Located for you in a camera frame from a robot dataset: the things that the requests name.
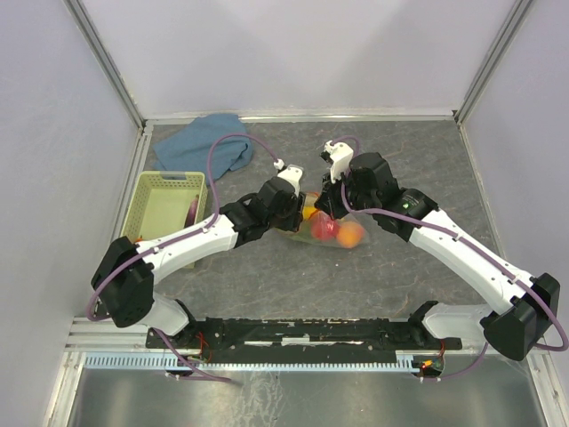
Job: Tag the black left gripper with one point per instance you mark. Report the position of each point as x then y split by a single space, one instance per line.
293 221

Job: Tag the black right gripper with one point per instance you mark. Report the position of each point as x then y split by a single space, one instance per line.
327 201

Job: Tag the yellow banana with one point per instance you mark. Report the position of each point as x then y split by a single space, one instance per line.
308 212

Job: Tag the green lettuce leaves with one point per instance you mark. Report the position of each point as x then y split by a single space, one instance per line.
302 235

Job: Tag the clear zip top bag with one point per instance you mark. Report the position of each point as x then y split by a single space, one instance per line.
311 198

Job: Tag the red apple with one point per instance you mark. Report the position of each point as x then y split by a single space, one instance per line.
323 227

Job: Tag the orange peach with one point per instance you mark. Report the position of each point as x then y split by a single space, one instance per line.
350 234

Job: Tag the purple eggplant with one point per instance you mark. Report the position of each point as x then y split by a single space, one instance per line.
192 212

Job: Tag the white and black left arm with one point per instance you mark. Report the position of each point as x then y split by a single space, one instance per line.
126 278

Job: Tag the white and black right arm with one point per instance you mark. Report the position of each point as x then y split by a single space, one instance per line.
518 307

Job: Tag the blue cloth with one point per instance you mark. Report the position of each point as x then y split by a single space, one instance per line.
188 149

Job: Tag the pale green perforated basket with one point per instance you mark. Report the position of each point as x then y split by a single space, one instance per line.
160 202

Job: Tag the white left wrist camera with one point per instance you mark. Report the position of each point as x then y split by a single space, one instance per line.
290 173

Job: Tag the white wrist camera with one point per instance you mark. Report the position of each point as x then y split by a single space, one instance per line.
290 173
338 156

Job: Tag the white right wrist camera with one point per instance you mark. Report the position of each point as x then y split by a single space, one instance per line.
338 156

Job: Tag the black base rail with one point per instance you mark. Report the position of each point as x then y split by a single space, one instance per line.
310 341

